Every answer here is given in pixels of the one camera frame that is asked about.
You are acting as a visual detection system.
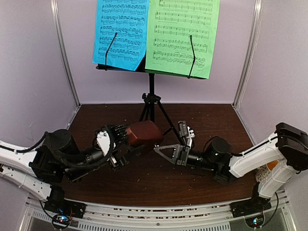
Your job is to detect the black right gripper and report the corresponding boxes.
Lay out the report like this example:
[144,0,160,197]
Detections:
[155,143,218,171]

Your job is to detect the wooden metronome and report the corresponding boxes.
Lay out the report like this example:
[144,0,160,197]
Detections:
[127,120,164,150]

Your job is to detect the black music stand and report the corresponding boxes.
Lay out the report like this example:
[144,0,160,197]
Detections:
[95,33,207,147]

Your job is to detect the blue sheet music page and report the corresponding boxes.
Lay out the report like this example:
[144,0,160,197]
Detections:
[92,0,150,71]

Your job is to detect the green sheet music page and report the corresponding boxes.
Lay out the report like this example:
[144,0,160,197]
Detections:
[145,0,220,79]

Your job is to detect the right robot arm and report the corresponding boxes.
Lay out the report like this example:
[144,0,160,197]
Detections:
[154,121,308,213]

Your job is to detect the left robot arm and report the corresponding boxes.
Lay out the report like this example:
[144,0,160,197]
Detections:
[0,121,163,214]

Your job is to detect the white patterned mug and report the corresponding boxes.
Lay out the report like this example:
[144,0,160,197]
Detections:
[256,160,279,182]

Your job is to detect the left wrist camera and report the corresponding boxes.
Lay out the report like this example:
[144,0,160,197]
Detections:
[95,128,115,156]

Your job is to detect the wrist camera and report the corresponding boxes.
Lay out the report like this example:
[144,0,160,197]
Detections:
[178,120,195,148]
[95,128,115,156]

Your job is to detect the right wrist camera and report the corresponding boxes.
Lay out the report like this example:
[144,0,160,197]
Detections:
[178,120,195,148]

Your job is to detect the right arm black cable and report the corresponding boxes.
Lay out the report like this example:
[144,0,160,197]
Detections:
[231,134,304,174]

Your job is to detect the front aluminium rail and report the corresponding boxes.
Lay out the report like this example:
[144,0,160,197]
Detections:
[19,190,299,231]

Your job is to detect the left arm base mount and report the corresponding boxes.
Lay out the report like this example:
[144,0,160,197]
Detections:
[40,186,86,231]

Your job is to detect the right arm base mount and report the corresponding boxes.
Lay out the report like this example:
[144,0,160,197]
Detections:
[230,192,271,229]

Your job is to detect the left aluminium frame post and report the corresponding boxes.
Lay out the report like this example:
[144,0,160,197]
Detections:
[50,0,81,109]

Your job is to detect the aluminium frame post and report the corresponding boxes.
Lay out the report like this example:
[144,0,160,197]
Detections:
[233,0,263,110]
[50,0,81,109]

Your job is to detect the right aluminium frame post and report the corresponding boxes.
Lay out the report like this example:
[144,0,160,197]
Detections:
[233,0,263,110]

